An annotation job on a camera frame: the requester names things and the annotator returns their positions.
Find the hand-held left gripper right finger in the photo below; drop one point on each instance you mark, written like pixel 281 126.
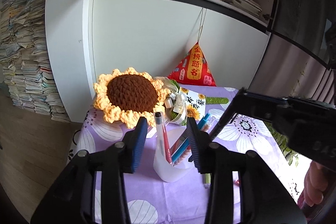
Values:
pixel 195 145

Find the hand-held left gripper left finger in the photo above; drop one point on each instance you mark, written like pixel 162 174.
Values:
pixel 139 145

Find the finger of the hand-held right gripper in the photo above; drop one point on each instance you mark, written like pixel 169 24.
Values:
pixel 257 106

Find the blue pen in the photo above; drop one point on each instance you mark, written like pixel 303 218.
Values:
pixel 182 146

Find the pink dotted pen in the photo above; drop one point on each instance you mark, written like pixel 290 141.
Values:
pixel 183 157

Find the red pen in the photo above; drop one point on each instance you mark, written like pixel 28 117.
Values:
pixel 163 134

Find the frosted plastic cup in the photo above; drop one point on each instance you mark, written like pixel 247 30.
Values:
pixel 168 171

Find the person's right hand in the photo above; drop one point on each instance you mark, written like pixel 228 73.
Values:
pixel 312 183

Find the olive green pen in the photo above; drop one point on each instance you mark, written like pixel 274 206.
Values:
pixel 206 178

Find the white ribbon bow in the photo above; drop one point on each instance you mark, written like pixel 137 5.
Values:
pixel 179 109

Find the sunflower greeting card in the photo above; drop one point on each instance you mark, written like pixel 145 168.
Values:
pixel 194 103

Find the purple floral tablecloth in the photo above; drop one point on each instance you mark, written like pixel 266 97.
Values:
pixel 147 187

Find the pale pink curtain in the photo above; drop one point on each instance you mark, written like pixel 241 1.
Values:
pixel 288 69

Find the crochet sunflower with green stem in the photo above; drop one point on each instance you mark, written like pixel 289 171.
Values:
pixel 128 92

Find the white patterned undercloth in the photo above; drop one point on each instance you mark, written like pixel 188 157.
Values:
pixel 74 145

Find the red pyramid pouch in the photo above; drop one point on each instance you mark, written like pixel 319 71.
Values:
pixel 195 66

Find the stack of worn books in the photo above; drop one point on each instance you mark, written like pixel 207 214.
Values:
pixel 244 3

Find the tall pile of papers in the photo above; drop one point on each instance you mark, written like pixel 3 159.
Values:
pixel 26 56

